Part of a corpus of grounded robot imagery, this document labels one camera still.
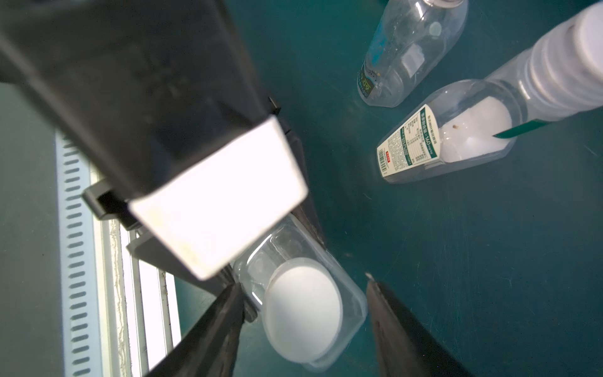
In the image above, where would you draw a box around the round clear plastic bottle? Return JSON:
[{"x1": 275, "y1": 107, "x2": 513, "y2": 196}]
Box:
[{"x1": 356, "y1": 0, "x2": 469, "y2": 108}]

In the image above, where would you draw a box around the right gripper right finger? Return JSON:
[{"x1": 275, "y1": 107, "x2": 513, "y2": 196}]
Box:
[{"x1": 366, "y1": 280, "x2": 472, "y2": 376}]

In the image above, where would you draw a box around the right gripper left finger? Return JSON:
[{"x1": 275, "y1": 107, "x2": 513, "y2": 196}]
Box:
[{"x1": 148, "y1": 284, "x2": 244, "y2": 376}]

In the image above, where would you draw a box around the square clear plastic bottle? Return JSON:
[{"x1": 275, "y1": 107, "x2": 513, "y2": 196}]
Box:
[{"x1": 232, "y1": 215, "x2": 368, "y2": 372}]

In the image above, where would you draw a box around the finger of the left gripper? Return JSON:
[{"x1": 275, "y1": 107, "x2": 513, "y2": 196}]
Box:
[{"x1": 278, "y1": 118, "x2": 326, "y2": 248}]

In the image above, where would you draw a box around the tall clear labelled bottle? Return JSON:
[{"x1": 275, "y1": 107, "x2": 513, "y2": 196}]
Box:
[{"x1": 376, "y1": 50, "x2": 553, "y2": 184}]

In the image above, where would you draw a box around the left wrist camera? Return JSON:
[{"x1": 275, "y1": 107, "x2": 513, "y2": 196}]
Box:
[{"x1": 1, "y1": 1, "x2": 309, "y2": 280}]

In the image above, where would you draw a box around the white bottle cap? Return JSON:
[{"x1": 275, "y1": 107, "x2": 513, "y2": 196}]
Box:
[
  {"x1": 261, "y1": 258, "x2": 343, "y2": 364},
  {"x1": 520, "y1": 3, "x2": 602, "y2": 121}
]

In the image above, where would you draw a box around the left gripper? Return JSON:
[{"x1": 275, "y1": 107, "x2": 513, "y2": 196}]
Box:
[{"x1": 82, "y1": 178, "x2": 237, "y2": 297}]

